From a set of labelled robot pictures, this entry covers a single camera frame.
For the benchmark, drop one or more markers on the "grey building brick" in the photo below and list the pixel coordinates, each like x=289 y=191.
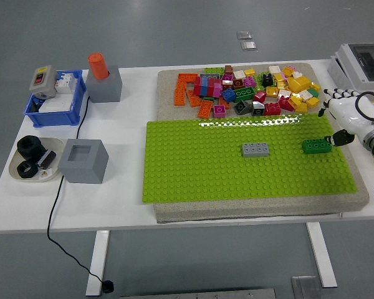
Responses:
x=255 y=150

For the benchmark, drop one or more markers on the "brown sanding drum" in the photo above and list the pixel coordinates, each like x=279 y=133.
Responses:
x=48 y=158

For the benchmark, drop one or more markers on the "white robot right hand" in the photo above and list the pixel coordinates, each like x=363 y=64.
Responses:
x=346 y=113

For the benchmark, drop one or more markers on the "blue plastic bin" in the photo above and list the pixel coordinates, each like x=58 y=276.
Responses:
x=54 y=120

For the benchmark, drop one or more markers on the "pink tall brick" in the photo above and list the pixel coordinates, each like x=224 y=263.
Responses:
x=217 y=91

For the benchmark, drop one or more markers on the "lime green flat brick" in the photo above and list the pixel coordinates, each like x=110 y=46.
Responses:
x=212 y=70

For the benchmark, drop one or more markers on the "metal floor socket cover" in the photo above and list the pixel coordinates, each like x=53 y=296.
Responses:
x=248 y=45
x=244 y=35

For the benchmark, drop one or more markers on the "small brown brick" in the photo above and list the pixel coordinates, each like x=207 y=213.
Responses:
x=228 y=69

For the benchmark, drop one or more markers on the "magenta building brick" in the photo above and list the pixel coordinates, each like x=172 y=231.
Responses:
x=227 y=77
x=219 y=111
x=250 y=81

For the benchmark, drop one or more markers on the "lime green building brick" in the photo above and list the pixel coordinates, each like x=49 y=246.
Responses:
x=259 y=77

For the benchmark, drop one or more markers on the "dark grey long brick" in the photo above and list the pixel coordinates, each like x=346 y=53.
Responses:
x=210 y=76

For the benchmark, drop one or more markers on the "grey push-button switch box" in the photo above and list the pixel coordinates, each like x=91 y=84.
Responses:
x=42 y=79

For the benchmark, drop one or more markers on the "brown square brick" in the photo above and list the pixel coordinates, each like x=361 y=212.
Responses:
x=237 y=84

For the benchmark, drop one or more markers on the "long grey metal plate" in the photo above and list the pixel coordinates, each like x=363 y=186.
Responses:
x=205 y=294

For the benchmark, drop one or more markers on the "blue tall brick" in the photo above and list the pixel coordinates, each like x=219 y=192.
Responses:
x=204 y=87

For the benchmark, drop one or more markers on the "white table leg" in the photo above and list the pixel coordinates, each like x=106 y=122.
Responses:
x=325 y=264
x=96 y=264

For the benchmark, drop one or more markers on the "orange building brick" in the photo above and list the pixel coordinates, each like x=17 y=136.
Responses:
x=187 y=77
x=194 y=99
x=179 y=97
x=204 y=109
x=180 y=84
x=224 y=105

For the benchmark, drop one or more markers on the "orange cylinder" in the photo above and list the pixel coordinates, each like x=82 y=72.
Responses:
x=98 y=65

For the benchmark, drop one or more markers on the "pink building brick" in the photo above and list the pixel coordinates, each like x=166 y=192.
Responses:
x=293 y=67

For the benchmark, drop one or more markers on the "black building brick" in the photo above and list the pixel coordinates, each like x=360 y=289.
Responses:
x=267 y=81

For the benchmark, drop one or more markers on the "silver slope brick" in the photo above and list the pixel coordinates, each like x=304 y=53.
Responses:
x=258 y=109

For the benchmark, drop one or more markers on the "large yellow building brick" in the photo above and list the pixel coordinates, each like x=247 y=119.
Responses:
x=297 y=83

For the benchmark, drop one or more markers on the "cream oval tray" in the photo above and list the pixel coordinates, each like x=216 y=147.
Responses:
x=56 y=144

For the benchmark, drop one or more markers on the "blue square brick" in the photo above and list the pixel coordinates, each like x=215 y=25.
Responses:
x=228 y=95

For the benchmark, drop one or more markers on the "dark green building brick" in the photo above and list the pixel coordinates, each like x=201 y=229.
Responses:
x=244 y=93
x=314 y=147

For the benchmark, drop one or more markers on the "dark grey slope brick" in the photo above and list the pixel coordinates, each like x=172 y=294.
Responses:
x=242 y=107

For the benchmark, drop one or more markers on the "green studded baseplate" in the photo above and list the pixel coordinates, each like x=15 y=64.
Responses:
x=190 y=162

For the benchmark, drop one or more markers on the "grey block with square hole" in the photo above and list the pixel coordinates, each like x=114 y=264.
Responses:
x=81 y=171

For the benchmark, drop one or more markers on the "large black hex nut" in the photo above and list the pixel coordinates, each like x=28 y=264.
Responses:
x=22 y=148

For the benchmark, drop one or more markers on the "white electrical enclosure box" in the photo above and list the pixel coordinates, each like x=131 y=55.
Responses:
x=346 y=71

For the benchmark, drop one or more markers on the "small black device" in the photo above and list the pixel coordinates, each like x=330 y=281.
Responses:
x=35 y=106

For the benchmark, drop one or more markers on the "grey-brown foam mat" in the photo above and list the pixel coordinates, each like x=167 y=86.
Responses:
x=168 y=102

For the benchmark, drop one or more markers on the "crimson building brick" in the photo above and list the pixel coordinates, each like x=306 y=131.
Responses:
x=259 y=96

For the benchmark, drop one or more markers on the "white building brick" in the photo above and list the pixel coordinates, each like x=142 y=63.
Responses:
x=297 y=74
x=284 y=94
x=274 y=69
x=305 y=94
x=239 y=74

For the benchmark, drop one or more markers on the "grey block with round hole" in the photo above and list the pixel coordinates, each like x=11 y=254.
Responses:
x=106 y=90

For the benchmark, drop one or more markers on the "dark green flat brick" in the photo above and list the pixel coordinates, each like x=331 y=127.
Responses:
x=208 y=97

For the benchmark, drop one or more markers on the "white switch panel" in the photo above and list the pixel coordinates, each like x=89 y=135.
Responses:
x=57 y=102

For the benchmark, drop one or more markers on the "small green building brick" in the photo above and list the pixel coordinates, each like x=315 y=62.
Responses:
x=313 y=92

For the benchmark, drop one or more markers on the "short grey metal plate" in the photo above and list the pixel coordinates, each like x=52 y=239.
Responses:
x=305 y=288

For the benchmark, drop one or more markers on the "small black hex nut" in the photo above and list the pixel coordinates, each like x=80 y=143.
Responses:
x=19 y=169

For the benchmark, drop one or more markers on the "white circuit breaker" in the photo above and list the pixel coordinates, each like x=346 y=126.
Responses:
x=65 y=82

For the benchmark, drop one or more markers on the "red building brick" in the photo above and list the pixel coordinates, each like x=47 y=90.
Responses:
x=272 y=109
x=285 y=104

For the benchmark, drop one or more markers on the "white warning label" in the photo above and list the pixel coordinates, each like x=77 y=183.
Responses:
x=44 y=175

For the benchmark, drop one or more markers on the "red tall brick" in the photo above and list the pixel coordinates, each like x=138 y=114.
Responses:
x=197 y=87
x=211 y=87

